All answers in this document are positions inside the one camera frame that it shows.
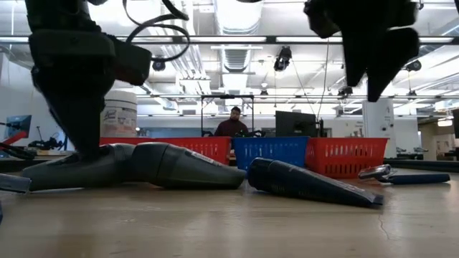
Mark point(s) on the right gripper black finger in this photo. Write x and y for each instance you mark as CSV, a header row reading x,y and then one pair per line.
x,y
391,61
356,57

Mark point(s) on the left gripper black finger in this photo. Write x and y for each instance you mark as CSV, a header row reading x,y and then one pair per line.
x,y
82,118

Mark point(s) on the grey handheld vacuum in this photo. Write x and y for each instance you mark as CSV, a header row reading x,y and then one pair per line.
x,y
179,168

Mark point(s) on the background black robot arm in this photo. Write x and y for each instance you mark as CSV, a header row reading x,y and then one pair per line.
x,y
255,133
44,144
208,133

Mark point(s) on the black ceiling spotlight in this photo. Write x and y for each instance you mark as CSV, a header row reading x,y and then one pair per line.
x,y
159,65
414,65
282,59
346,91

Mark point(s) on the white wipes canister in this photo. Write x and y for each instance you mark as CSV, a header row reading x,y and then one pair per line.
x,y
122,118

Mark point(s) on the small monitor blue screen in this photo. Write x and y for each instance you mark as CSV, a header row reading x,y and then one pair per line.
x,y
18,125

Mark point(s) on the white pillar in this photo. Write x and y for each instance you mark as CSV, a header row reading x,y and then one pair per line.
x,y
380,125

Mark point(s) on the red and black bar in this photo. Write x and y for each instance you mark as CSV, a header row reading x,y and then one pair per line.
x,y
18,152

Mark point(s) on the black monitor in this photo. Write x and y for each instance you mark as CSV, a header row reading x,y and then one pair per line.
x,y
456,123
294,125

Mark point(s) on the gray flat packet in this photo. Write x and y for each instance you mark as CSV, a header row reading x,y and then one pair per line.
x,y
14,183

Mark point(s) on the blue plastic basket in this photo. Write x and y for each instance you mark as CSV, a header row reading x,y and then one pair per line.
x,y
272,148

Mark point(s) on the person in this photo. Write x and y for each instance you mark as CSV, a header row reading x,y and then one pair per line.
x,y
231,127

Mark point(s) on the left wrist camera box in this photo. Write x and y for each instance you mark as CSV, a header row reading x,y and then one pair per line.
x,y
131,61

